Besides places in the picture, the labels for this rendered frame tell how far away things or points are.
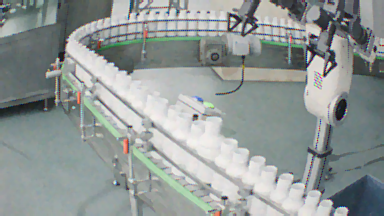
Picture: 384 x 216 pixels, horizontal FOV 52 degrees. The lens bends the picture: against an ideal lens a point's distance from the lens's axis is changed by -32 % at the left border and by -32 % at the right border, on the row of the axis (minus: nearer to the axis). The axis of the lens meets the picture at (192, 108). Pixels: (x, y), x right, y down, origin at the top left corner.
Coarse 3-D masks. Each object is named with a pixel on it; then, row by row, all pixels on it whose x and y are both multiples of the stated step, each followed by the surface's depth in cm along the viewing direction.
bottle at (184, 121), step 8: (184, 120) 140; (176, 128) 143; (184, 128) 141; (176, 136) 141; (184, 136) 141; (176, 152) 143; (184, 152) 142; (176, 160) 143; (184, 160) 143; (184, 168) 144; (184, 176) 145
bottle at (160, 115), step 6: (156, 102) 150; (162, 102) 153; (168, 102) 151; (156, 108) 151; (162, 108) 150; (168, 108) 151; (156, 114) 151; (162, 114) 150; (156, 120) 150; (162, 120) 150; (162, 126) 151; (156, 132) 151; (156, 138) 152; (162, 138) 152; (156, 144) 153; (162, 150) 153; (156, 156) 154
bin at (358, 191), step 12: (360, 180) 150; (372, 180) 149; (336, 192) 141; (348, 192) 147; (360, 192) 154; (372, 192) 148; (336, 204) 144; (348, 204) 151; (360, 204) 155; (372, 204) 148
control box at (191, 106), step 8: (184, 96) 168; (176, 104) 170; (184, 104) 167; (192, 104) 164; (200, 104) 164; (184, 112) 167; (192, 112) 163; (200, 112) 161; (208, 112) 160; (216, 112) 162
